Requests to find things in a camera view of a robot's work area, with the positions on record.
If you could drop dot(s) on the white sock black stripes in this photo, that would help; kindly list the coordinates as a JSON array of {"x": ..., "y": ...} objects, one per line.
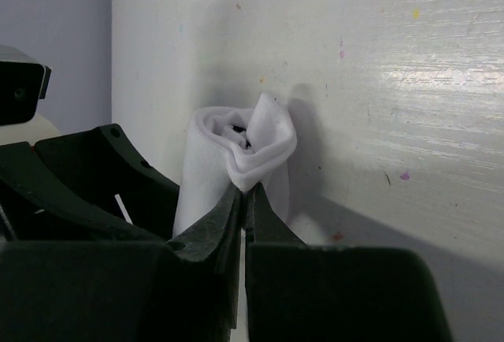
[{"x": 240, "y": 146}]

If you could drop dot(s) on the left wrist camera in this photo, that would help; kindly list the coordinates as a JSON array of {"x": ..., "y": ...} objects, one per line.
[{"x": 24, "y": 81}]

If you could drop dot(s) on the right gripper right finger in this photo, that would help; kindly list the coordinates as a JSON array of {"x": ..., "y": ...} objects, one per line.
[{"x": 300, "y": 292}]

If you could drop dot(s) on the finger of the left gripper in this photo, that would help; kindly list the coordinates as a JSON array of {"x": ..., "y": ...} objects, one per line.
[
  {"x": 36, "y": 205},
  {"x": 101, "y": 164}
]

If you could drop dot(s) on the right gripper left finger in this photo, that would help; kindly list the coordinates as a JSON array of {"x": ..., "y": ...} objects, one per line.
[{"x": 181, "y": 290}]

